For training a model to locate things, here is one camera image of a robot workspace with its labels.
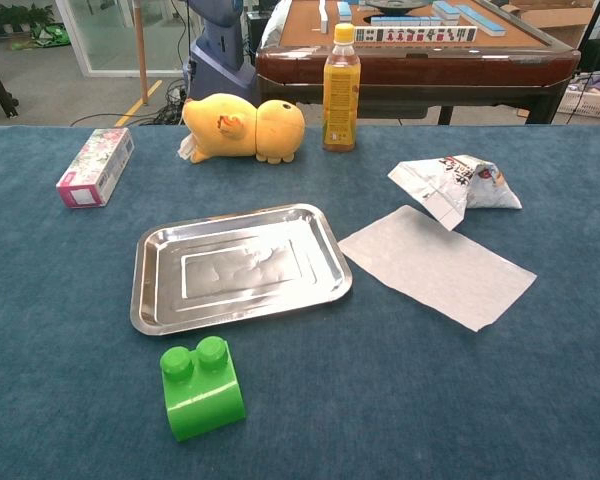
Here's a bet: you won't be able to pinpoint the white plastic basket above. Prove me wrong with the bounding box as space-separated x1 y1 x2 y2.
557 84 600 121

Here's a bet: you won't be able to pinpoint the black mahjong table centre dial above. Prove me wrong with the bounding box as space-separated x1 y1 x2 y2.
364 0 431 15

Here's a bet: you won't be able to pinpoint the green toy building block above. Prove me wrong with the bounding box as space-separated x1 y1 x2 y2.
159 335 247 443

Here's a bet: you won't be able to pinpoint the brown mahjong table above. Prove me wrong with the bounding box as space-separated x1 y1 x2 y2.
254 0 582 126

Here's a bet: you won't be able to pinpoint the stainless steel tray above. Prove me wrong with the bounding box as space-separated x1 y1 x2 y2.
129 202 354 337

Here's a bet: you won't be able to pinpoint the wooden pole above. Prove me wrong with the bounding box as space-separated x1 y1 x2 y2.
132 0 150 106

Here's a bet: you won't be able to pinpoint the yellow tea bottle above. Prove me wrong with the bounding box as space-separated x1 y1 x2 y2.
321 22 362 153

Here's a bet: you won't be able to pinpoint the pink floral tissue box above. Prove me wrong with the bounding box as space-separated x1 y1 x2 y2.
55 127 135 209

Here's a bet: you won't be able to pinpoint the white plastic bag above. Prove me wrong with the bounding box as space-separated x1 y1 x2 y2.
259 0 294 51

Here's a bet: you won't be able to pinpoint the crumpled white snack bag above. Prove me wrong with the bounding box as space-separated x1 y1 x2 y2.
387 154 524 232

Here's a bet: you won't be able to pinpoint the potted green plants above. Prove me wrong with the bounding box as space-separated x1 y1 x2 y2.
0 3 56 36

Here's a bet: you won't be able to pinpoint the blue machine base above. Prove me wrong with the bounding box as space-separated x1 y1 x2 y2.
185 0 259 104

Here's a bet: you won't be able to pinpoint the face-up mahjong tile row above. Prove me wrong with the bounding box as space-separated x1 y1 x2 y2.
353 25 479 44

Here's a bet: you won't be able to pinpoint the tangled black floor cables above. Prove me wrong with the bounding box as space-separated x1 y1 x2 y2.
152 77 194 126

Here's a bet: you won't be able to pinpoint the white paper sheet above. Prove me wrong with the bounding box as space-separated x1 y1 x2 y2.
337 204 538 333

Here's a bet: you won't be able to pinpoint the green bag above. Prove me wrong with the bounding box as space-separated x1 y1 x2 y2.
32 22 71 49

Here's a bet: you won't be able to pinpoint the yellow plush duck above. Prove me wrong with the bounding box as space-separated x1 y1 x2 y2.
178 92 306 165

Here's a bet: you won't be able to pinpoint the short blue-backed tile row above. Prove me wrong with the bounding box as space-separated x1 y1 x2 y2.
370 15 444 28

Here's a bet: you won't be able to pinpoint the long blue-backed tile row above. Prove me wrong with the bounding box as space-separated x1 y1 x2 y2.
457 3 507 37

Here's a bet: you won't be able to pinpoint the stacked blue mahjong tiles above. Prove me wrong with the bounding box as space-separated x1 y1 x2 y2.
432 0 462 22

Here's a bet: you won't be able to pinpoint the black chair leg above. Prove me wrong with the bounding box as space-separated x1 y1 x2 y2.
0 39 20 119

